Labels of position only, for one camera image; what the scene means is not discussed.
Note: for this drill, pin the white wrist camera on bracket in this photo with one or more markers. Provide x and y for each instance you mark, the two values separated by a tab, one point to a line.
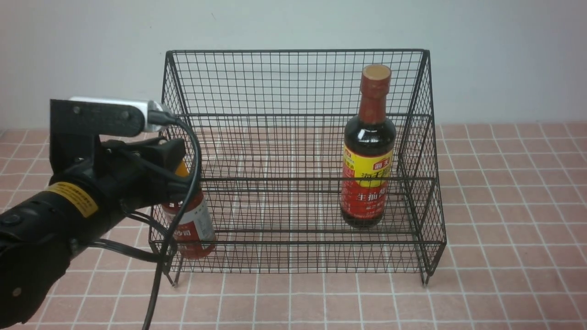
76	125

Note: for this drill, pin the black wire mesh rack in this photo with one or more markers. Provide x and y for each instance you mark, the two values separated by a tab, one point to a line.
270	125

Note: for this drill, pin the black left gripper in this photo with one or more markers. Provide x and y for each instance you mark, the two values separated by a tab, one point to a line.
114	175

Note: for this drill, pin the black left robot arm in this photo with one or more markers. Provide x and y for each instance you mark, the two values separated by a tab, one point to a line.
39	238

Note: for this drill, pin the chili sauce bottle yellow cap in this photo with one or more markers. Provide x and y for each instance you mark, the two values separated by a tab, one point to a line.
195	234

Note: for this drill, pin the soy sauce bottle red label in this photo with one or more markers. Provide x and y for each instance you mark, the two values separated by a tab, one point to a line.
369	139

